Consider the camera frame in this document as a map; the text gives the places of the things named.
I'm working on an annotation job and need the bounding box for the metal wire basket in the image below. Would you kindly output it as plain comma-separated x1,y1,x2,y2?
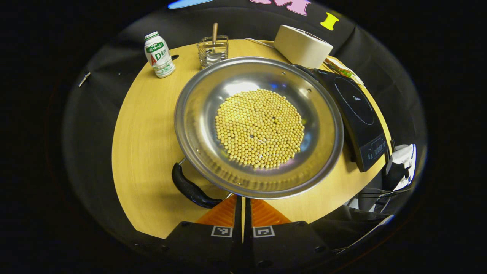
197,35,229,69

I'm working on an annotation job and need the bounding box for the pile of yellow soybeans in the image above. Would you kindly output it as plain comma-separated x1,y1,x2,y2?
215,89,305,170

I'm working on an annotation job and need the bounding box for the steel pot with black handles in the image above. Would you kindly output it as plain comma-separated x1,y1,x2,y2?
171,56,345,209

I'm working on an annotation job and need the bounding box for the white drink bottle green label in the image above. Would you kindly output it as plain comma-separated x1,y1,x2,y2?
144,31,176,78

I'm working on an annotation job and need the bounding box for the white cloth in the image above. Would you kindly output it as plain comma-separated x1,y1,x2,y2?
392,144,417,191

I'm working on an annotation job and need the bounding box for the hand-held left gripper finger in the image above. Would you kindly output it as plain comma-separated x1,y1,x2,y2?
162,194,243,274
243,197,331,274

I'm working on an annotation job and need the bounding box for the sandwich with lettuce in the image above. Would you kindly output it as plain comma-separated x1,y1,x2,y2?
325,57,364,85

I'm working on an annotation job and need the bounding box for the black induction cooktop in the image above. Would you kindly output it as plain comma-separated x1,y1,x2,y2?
314,68,388,172

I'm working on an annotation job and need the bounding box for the white toaster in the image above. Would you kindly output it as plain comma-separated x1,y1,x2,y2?
274,25,334,69

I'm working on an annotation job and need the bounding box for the white power cable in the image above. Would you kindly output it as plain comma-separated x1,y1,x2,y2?
245,38,275,49

